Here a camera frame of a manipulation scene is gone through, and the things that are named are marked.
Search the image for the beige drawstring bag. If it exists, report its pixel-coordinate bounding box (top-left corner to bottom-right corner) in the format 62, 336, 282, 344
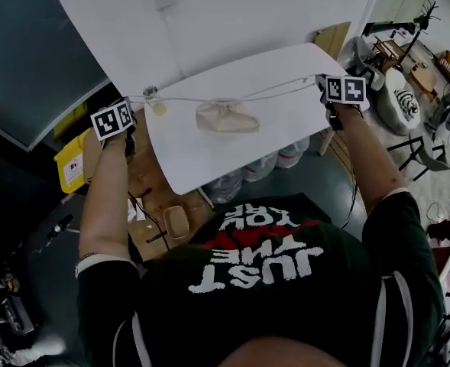
195, 97, 261, 134

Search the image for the white table leg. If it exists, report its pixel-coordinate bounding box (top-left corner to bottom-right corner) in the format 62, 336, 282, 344
319, 127, 335, 157

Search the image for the beige plastic tray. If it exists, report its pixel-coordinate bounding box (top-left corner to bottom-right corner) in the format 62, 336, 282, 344
162, 204, 192, 240

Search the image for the small wooden chair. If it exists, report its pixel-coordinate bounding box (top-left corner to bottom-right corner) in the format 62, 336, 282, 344
372, 37, 403, 70

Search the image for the woven wristband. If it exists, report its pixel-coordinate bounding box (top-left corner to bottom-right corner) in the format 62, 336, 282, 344
74, 252, 100, 268

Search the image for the white round cushion seat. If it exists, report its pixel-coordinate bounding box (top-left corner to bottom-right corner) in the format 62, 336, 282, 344
374, 67, 422, 136

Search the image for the dark red cable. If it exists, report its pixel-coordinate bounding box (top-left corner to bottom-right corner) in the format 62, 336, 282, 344
126, 189, 173, 252

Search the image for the black tripod stand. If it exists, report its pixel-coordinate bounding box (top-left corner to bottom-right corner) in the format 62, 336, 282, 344
361, 0, 440, 73

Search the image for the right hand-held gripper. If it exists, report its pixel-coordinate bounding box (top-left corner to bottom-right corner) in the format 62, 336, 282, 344
315, 73, 371, 132

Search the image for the person's right forearm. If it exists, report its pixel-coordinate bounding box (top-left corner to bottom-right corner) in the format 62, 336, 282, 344
338, 105, 410, 216

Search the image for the white drawstring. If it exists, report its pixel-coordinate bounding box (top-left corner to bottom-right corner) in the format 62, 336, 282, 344
224, 75, 322, 109
126, 95, 225, 109

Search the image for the dark green printed t-shirt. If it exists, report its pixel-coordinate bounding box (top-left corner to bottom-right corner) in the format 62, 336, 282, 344
75, 191, 445, 367

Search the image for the person's left forearm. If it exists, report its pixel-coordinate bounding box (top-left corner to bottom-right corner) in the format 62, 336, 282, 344
78, 135, 134, 268

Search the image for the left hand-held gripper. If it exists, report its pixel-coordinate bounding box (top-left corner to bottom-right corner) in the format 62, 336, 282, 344
90, 85, 159, 157

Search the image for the flat cardboard sheet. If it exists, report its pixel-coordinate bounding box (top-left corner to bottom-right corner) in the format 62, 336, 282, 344
306, 21, 352, 60

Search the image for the black metal stool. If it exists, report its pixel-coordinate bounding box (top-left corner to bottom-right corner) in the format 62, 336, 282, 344
386, 135, 450, 184

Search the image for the dark grey board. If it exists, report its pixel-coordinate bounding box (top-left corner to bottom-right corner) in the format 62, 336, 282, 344
0, 0, 112, 153

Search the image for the brown cardboard box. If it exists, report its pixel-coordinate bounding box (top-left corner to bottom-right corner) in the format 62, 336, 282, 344
82, 109, 215, 262

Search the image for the striped black white cushion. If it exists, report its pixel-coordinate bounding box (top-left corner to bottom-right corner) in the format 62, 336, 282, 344
393, 89, 420, 121

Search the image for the yellow plastic bin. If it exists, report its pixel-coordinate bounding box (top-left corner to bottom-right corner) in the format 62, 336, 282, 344
53, 128, 92, 195

